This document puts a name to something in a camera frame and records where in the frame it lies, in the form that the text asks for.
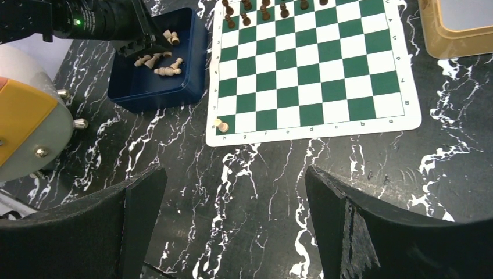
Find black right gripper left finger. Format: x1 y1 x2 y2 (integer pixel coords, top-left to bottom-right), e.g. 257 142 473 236
1 167 167 278

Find light wooden chess piece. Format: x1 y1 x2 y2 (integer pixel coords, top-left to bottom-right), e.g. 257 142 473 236
144 51 172 69
153 57 183 76
163 30 180 45
134 55 152 67

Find green white chess board mat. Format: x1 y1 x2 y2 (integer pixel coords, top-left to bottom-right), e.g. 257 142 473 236
205 1 421 147

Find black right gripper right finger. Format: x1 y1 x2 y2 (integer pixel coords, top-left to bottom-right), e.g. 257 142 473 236
305 166 492 278

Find gold tin box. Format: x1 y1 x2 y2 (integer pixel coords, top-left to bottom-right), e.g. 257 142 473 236
418 0 492 59

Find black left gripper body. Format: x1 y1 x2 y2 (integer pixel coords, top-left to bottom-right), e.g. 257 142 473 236
110 1 173 58

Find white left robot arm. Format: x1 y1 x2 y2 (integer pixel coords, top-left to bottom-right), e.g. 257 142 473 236
1 0 173 58

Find white orange cylindrical appliance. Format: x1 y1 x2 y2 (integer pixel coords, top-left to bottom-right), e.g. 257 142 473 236
1 44 88 182

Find dark blue tin box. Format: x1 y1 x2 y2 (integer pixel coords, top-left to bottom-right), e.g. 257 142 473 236
107 7 208 113

